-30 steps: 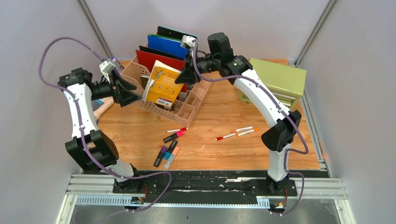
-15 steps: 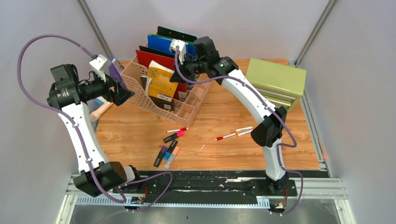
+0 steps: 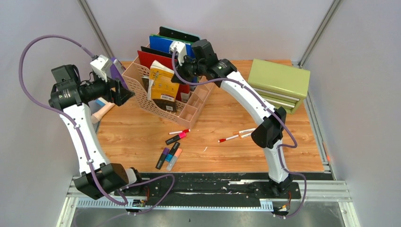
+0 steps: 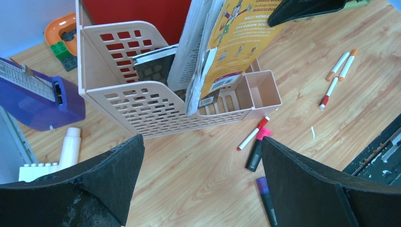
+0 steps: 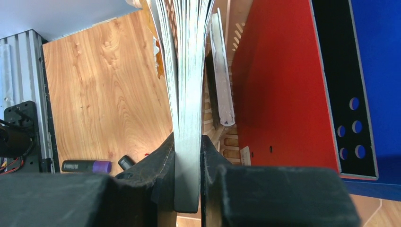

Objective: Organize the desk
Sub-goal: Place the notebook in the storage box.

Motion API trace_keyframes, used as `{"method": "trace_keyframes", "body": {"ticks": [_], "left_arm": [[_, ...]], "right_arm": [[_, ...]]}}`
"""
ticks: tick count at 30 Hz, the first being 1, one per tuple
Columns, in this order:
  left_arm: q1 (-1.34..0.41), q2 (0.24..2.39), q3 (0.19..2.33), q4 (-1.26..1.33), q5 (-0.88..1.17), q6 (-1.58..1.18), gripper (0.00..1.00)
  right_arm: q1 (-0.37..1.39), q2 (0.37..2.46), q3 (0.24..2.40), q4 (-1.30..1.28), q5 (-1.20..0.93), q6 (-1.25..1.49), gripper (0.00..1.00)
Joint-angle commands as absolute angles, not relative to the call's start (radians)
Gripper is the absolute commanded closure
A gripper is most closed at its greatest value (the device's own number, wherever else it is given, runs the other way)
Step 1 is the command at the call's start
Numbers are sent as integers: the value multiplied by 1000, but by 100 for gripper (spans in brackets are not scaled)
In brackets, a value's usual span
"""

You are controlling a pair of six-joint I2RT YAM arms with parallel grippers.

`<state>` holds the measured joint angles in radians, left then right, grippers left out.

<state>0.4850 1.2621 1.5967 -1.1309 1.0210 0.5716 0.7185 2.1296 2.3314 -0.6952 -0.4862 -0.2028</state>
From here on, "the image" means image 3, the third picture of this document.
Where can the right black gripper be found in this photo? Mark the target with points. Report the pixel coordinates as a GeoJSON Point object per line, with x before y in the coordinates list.
{"type": "Point", "coordinates": [182, 68]}

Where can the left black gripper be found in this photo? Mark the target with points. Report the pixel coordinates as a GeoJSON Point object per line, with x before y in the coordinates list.
{"type": "Point", "coordinates": [121, 96]}

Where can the orange yellow booklet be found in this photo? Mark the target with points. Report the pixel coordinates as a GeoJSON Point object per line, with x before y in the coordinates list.
{"type": "Point", "coordinates": [162, 76]}

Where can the red binder folder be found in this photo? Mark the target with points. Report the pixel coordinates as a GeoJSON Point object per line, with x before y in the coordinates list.
{"type": "Point", "coordinates": [146, 59]}

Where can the beige plastic file organizer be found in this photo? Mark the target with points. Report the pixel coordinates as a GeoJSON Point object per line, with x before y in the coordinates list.
{"type": "Point", "coordinates": [184, 114]}

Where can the black notebook with sticker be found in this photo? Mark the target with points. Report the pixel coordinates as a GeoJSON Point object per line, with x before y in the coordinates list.
{"type": "Point", "coordinates": [164, 103]}

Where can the blue binder folder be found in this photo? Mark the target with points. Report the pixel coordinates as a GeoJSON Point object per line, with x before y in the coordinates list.
{"type": "Point", "coordinates": [163, 44]}

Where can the green metal drawer cabinet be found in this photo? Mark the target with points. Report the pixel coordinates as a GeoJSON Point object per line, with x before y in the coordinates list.
{"type": "Point", "coordinates": [281, 85]}

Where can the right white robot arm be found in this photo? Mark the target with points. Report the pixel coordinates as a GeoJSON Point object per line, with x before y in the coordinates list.
{"type": "Point", "coordinates": [270, 121]}

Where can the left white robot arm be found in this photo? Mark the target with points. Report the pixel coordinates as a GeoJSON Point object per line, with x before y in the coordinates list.
{"type": "Point", "coordinates": [70, 98]}

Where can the blue white eraser block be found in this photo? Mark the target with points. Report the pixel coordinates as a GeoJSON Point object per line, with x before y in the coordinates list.
{"type": "Point", "coordinates": [102, 102]}

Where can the purple folder behind organizer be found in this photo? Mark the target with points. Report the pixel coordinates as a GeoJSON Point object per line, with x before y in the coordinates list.
{"type": "Point", "coordinates": [117, 69]}

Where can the beige rolled tube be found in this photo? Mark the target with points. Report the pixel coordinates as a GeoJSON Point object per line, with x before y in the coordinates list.
{"type": "Point", "coordinates": [97, 116]}

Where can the black clipboard blue back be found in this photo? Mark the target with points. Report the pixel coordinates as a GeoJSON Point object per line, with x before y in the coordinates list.
{"type": "Point", "coordinates": [178, 35]}

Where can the white red whiteboard marker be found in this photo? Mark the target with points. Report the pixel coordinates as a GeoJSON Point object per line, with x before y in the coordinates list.
{"type": "Point", "coordinates": [178, 132]}

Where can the pink highlighter marker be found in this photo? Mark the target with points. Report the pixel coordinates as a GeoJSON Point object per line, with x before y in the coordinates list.
{"type": "Point", "coordinates": [175, 138]}

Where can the purple highlighter marker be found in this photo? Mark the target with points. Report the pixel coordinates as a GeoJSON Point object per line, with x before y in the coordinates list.
{"type": "Point", "coordinates": [162, 158]}

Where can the blue highlighter marker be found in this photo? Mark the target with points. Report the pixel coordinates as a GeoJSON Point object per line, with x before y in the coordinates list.
{"type": "Point", "coordinates": [172, 152]}

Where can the small red cap marker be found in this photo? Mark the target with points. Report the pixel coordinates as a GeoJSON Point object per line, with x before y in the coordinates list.
{"type": "Point", "coordinates": [228, 138]}

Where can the orange highlighter marker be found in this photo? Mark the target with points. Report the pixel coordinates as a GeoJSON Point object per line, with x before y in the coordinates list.
{"type": "Point", "coordinates": [172, 159]}

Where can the small orange cap marker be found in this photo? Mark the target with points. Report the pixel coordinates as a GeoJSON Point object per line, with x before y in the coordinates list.
{"type": "Point", "coordinates": [245, 135]}

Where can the white orange marker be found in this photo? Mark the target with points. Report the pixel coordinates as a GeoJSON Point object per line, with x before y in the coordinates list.
{"type": "Point", "coordinates": [244, 131]}

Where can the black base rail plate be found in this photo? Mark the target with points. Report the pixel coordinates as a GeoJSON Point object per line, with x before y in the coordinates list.
{"type": "Point", "coordinates": [214, 190]}

